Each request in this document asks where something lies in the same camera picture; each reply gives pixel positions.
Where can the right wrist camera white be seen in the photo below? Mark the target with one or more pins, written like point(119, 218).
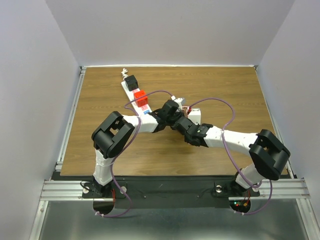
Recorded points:
point(195, 116)

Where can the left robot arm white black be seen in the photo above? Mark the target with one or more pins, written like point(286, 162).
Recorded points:
point(112, 135)

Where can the pink power strip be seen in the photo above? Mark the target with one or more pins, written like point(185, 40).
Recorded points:
point(186, 110)

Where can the aluminium frame rail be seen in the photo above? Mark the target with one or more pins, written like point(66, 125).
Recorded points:
point(72, 191)

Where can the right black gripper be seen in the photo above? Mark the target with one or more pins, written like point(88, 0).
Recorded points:
point(197, 125)

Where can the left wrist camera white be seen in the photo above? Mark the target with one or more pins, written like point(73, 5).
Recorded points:
point(180, 101)

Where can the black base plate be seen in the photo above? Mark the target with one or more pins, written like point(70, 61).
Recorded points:
point(165, 192)

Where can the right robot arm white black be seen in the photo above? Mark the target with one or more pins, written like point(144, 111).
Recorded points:
point(269, 155)

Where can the red cube socket plug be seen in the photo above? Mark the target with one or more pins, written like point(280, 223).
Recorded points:
point(140, 98)

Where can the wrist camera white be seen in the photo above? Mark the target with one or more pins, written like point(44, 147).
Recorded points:
point(195, 116)
point(180, 101)

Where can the black cube socket plug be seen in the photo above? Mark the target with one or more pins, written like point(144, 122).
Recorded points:
point(131, 83)

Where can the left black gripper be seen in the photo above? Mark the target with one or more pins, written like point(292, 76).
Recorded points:
point(178, 112)

